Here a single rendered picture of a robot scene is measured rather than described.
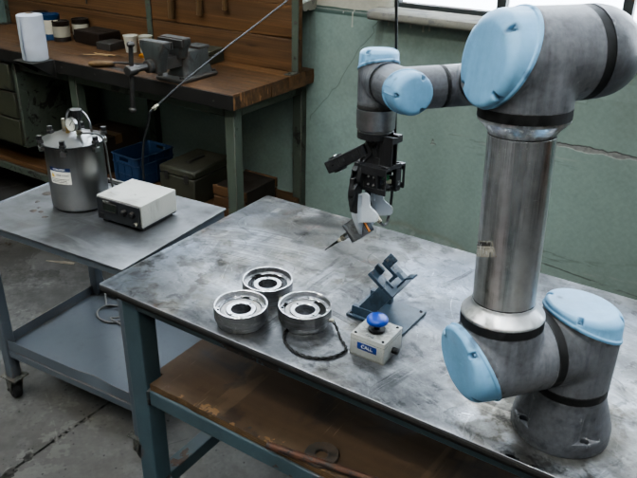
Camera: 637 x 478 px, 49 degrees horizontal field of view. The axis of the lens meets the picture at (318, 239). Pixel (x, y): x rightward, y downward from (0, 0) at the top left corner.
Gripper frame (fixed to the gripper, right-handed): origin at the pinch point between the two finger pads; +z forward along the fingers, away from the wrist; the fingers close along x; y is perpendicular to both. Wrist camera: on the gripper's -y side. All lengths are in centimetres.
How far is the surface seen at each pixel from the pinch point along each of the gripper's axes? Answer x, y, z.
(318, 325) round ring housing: -19.2, 3.7, 13.8
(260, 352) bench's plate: -29.9, -1.3, 16.5
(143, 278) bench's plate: -26.0, -39.1, 14.5
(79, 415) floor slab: -8, -103, 91
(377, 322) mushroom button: -17.8, 16.0, 9.4
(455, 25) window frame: 129, -50, -27
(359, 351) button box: -19.6, 13.7, 15.3
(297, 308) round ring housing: -17.1, -3.1, 13.4
